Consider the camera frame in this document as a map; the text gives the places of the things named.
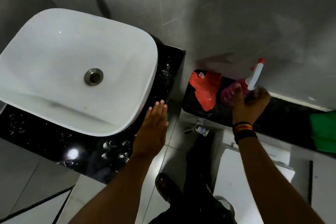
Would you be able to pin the white ceramic sink basin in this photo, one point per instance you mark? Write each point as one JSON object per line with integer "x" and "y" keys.
{"x": 52, "y": 61}

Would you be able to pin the pink spray bottle white trigger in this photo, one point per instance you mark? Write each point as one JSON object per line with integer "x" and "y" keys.
{"x": 252, "y": 79}

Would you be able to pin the green cloth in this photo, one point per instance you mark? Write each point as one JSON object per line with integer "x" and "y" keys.
{"x": 324, "y": 132}

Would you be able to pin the metal sink drain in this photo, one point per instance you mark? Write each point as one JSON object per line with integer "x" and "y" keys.
{"x": 93, "y": 76}

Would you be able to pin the person's left middle finger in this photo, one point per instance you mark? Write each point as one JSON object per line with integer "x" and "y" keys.
{"x": 160, "y": 112}

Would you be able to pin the red cloth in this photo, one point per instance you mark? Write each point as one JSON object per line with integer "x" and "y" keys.
{"x": 207, "y": 91}

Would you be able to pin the chrome water valve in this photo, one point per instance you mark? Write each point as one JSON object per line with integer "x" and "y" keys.
{"x": 199, "y": 128}

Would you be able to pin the person's right forearm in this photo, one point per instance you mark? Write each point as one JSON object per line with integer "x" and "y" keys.
{"x": 270, "y": 184}

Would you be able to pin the person's left little finger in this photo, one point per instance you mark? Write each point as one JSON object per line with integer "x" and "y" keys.
{"x": 148, "y": 117}

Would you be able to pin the person's left hand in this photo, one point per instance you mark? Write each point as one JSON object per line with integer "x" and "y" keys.
{"x": 149, "y": 137}

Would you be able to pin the black sandal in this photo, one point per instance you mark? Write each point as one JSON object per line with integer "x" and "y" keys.
{"x": 168, "y": 187}

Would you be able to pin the person's right thumb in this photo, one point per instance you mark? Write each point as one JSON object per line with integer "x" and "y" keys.
{"x": 238, "y": 92}

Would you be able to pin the black trousers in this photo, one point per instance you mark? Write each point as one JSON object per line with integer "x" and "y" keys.
{"x": 199, "y": 179}

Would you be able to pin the person's left forearm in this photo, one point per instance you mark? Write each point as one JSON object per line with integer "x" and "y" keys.
{"x": 115, "y": 192}

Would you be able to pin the striped black wristband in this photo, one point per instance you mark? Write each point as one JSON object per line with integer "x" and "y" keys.
{"x": 244, "y": 130}

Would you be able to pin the person's right hand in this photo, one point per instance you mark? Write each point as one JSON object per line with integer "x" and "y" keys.
{"x": 248, "y": 111}

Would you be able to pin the white toilet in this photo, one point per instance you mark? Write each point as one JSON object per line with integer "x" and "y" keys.
{"x": 236, "y": 179}

